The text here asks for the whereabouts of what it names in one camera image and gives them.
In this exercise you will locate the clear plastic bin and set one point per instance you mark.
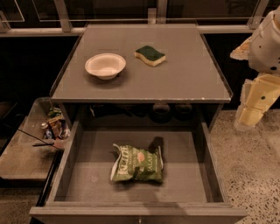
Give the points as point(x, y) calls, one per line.
point(20, 159)

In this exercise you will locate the green yellow sponge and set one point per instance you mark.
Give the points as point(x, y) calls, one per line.
point(150, 56)

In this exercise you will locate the black stick tool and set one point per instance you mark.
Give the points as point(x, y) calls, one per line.
point(42, 142)

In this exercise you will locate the grey cabinet counter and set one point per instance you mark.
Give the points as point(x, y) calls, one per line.
point(188, 74)

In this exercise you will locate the green jalapeno chip bag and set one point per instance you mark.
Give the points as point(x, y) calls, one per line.
point(137, 164)

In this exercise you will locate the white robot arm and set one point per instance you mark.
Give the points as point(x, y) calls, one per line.
point(262, 52)

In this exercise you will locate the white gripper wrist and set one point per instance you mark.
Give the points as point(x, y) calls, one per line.
point(266, 49)

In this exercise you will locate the open grey top drawer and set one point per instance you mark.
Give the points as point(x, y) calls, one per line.
point(190, 192)

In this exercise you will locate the pile of snack items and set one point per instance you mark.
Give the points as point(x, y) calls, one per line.
point(55, 126)

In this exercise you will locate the white paper bowl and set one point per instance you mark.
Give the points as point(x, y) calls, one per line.
point(105, 66)

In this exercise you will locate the metal window railing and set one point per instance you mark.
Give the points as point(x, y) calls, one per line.
point(71, 17)

